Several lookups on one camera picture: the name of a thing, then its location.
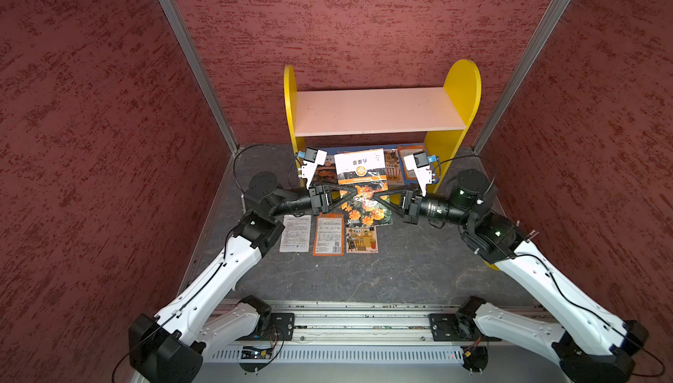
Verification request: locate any aluminium corner post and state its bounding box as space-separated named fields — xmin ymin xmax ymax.
xmin=473 ymin=0 xmax=571 ymax=155
xmin=158 ymin=0 xmax=239 ymax=153

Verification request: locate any marigold seed bag lower shelf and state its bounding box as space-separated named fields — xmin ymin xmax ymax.
xmin=313 ymin=155 xmax=338 ymax=184

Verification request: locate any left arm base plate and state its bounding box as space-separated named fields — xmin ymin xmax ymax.
xmin=237 ymin=313 xmax=295 ymax=342

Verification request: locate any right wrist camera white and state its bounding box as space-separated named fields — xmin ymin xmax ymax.
xmin=403 ymin=151 xmax=440 ymax=196

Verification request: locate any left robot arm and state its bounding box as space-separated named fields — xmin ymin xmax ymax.
xmin=128 ymin=172 xmax=358 ymax=382

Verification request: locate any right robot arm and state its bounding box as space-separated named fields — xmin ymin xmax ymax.
xmin=373 ymin=169 xmax=648 ymax=382

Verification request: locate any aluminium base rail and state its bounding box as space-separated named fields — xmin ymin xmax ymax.
xmin=199 ymin=302 xmax=552 ymax=374

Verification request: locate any yellow pen cup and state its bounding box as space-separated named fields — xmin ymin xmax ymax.
xmin=484 ymin=260 xmax=501 ymax=272

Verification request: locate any orange seed bag shelf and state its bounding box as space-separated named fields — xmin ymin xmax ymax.
xmin=397 ymin=144 xmax=437 ymax=182

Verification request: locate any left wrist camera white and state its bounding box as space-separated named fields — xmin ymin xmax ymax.
xmin=297 ymin=147 xmax=327 ymax=189

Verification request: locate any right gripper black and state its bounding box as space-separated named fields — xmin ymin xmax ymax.
xmin=375 ymin=180 xmax=475 ymax=224

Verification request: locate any orange bordered seed bag top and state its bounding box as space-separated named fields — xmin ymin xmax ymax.
xmin=313 ymin=214 xmax=345 ymax=257

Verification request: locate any marigold seed bag shelf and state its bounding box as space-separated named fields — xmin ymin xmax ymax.
xmin=334 ymin=149 xmax=393 ymax=229
xmin=313 ymin=155 xmax=338 ymax=184

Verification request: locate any sunflower shop seed bag top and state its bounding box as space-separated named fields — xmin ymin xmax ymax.
xmin=346 ymin=226 xmax=379 ymax=254

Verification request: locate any right aluminium corner post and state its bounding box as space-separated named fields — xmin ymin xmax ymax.
xmin=473 ymin=0 xmax=571 ymax=155

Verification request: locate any white seed bag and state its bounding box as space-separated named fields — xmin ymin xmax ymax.
xmin=280 ymin=215 xmax=312 ymax=253

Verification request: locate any yellow shelf unit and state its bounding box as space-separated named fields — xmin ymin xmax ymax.
xmin=283 ymin=60 xmax=482 ymax=179

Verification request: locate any left aluminium corner post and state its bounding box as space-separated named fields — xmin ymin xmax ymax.
xmin=158 ymin=0 xmax=239 ymax=153

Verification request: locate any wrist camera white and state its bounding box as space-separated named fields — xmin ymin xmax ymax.
xmin=297 ymin=147 xmax=327 ymax=189
xmin=403 ymin=151 xmax=440 ymax=196

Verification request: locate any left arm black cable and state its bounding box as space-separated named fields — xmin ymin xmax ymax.
xmin=109 ymin=143 xmax=303 ymax=383

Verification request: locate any marigold seed bag top shelf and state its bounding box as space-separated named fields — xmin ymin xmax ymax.
xmin=334 ymin=149 xmax=393 ymax=229

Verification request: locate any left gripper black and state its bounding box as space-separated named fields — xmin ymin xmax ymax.
xmin=270 ymin=177 xmax=357 ymax=217

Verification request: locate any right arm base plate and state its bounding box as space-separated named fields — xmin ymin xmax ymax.
xmin=429 ymin=314 xmax=501 ymax=343

